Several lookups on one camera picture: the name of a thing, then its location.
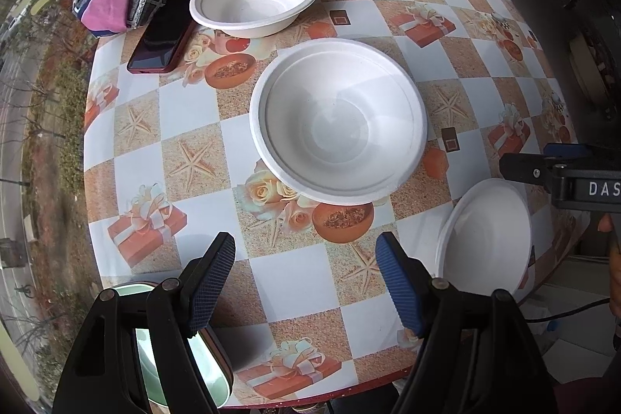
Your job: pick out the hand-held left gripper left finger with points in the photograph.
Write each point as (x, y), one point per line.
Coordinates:
(208, 283)

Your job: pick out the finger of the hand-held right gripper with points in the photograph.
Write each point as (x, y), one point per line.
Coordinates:
(565, 149)
(526, 171)

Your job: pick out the dark red smartphone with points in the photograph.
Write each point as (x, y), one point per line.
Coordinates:
(162, 43)

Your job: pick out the person's maroon clothing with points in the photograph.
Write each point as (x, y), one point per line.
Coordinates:
(582, 399)

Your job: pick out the green square plate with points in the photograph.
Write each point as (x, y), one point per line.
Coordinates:
(206, 365)

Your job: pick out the person's right hand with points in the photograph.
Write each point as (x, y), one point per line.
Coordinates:
(606, 224)

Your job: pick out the pink square plate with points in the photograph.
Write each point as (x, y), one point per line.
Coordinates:
(227, 370)

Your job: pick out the large white foam bowl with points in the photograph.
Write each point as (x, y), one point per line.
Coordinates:
(339, 128)
(485, 239)

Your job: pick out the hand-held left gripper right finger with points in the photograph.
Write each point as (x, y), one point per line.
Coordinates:
(398, 283)

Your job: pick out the printed checkered tablecloth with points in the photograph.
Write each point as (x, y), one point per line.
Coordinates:
(194, 103)

